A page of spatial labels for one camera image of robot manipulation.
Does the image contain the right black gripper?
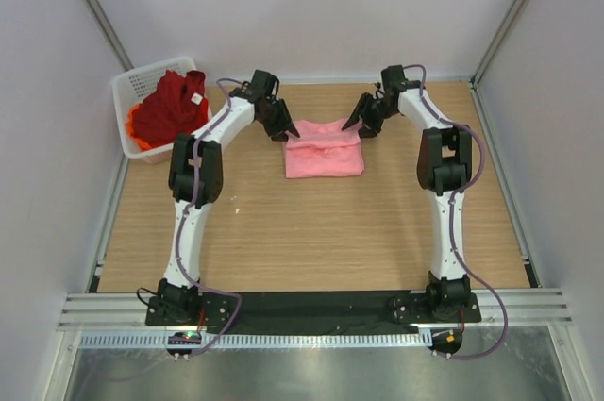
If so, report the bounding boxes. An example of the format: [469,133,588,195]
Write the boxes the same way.
[343,92,395,140]

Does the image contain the pink t shirt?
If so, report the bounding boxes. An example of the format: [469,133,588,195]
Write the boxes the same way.
[283,119,364,179]

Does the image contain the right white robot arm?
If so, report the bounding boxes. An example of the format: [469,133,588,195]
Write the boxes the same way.
[342,65,473,322]

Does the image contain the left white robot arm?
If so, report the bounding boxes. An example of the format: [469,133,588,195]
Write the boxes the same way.
[145,70,299,326]

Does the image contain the dark red t shirt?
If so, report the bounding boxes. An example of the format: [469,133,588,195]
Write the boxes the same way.
[131,70,209,122]

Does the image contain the orange t shirt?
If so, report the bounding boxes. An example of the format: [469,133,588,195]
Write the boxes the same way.
[125,106,210,153]

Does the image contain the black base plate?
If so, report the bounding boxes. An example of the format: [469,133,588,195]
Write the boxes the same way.
[145,290,481,336]

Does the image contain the right aluminium frame post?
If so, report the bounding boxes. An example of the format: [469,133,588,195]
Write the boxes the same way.
[470,0,530,90]

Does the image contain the aluminium frame post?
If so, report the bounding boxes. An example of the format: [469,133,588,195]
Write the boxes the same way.
[83,0,133,71]
[470,0,530,90]

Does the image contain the white slotted cable duct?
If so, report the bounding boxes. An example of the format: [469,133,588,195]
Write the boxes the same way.
[79,329,432,350]

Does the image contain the left aluminium frame post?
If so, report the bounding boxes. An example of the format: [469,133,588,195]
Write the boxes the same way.
[83,0,133,71]

